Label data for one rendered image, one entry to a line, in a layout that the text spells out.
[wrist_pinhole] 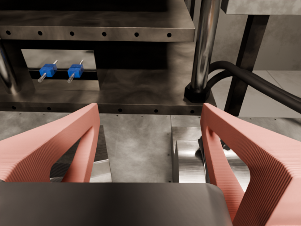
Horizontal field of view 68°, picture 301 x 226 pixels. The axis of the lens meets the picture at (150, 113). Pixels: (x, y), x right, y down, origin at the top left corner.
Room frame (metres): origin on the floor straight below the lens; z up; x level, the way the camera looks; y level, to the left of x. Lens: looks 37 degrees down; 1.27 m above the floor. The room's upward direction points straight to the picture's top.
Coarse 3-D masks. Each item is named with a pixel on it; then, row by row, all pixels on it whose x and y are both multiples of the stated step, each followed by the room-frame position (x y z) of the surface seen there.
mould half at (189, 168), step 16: (176, 128) 0.47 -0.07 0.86; (192, 128) 0.47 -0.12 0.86; (176, 144) 0.34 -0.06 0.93; (192, 144) 0.33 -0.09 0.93; (176, 160) 0.31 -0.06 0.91; (192, 160) 0.29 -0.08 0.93; (240, 160) 0.29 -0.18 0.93; (176, 176) 0.29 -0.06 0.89; (192, 176) 0.26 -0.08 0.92; (240, 176) 0.26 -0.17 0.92
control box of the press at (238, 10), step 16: (224, 0) 0.89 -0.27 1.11; (240, 0) 0.84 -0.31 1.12; (256, 0) 0.84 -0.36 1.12; (272, 0) 0.84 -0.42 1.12; (288, 0) 0.84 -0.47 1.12; (256, 16) 0.89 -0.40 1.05; (256, 32) 0.89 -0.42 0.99; (240, 48) 0.94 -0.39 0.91; (256, 48) 0.89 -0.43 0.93; (240, 64) 0.89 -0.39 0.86; (240, 80) 0.89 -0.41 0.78; (240, 96) 0.89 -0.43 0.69
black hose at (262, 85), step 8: (216, 64) 0.76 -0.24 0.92; (224, 64) 0.73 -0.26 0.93; (232, 64) 0.72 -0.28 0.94; (232, 72) 0.69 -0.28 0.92; (240, 72) 0.67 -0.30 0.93; (248, 80) 0.64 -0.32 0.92; (256, 80) 0.63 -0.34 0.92; (256, 88) 0.61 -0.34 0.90; (264, 88) 0.60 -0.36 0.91; (272, 88) 0.60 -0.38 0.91
